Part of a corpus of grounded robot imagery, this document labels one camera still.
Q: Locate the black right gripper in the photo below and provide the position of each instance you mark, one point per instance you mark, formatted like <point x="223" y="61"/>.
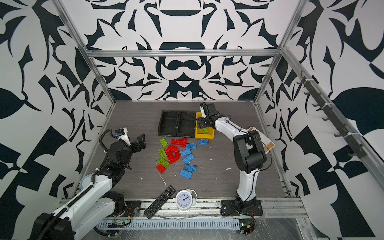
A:
<point x="200" y="123"/>

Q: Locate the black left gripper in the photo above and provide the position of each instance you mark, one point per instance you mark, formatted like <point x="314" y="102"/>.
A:
<point x="140" y="143"/>

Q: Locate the blue lego brick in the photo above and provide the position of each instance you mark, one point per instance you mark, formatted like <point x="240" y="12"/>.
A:
<point x="188" y="159"/>
<point x="185" y="152"/>
<point x="203" y="142"/>
<point x="191" y="146"/>

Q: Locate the green lego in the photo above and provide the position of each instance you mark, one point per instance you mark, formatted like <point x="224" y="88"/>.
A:
<point x="205" y="130"/>

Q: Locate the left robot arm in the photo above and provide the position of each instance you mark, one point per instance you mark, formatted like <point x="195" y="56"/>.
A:
<point x="97" y="200"/>

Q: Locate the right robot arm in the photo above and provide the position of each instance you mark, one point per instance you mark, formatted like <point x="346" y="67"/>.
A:
<point x="251" y="147"/>

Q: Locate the yellow storage bin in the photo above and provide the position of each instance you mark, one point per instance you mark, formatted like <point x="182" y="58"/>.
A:
<point x="200" y="135"/>

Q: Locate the middle black storage bin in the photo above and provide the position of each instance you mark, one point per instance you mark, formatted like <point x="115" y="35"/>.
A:
<point x="187" y="125"/>

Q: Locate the black storage bin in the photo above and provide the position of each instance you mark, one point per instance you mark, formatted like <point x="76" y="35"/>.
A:
<point x="187" y="125"/>
<point x="168" y="125"/>

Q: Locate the green lego brick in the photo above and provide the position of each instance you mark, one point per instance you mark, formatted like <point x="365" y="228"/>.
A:
<point x="164" y="163"/>
<point x="162" y="153"/>

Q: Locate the green flat lego plate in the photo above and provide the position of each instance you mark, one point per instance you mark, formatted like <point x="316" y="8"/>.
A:
<point x="164" y="142"/>

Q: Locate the green lego brick lower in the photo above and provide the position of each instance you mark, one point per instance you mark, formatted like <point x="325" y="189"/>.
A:
<point x="164" y="163"/>

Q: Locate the small red lego brick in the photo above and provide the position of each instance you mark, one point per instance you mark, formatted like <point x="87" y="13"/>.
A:
<point x="161" y="168"/>

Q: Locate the left black storage bin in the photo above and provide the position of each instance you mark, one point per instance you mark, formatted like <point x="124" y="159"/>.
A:
<point x="168" y="125"/>

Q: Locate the red lego arch piece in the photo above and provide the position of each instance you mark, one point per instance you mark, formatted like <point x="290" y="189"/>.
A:
<point x="172" y="156"/>

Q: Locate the red lego brick left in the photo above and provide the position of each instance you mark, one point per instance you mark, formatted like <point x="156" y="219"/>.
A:
<point x="177" y="142"/>

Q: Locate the red lego brick on arch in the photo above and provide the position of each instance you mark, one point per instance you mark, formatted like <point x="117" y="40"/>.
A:
<point x="172" y="148"/>

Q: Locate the red lego brick right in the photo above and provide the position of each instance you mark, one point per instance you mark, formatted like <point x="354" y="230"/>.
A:
<point x="184" y="142"/>

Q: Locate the black remote control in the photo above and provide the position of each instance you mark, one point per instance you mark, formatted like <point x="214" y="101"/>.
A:
<point x="156" y="205"/>

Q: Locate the white box wooden lid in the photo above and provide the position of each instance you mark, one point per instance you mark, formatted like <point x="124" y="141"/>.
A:
<point x="267" y="143"/>

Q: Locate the white alarm clock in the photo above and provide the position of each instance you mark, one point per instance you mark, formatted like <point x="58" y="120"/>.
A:
<point x="185" y="199"/>

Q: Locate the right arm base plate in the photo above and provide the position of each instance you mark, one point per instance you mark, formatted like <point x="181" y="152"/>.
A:
<point x="237" y="207"/>

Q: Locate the white cable duct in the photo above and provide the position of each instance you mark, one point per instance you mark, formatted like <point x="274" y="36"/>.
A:
<point x="178" y="224"/>

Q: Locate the wall hook rail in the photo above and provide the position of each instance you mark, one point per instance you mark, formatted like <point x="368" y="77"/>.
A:
<point x="334" y="115"/>

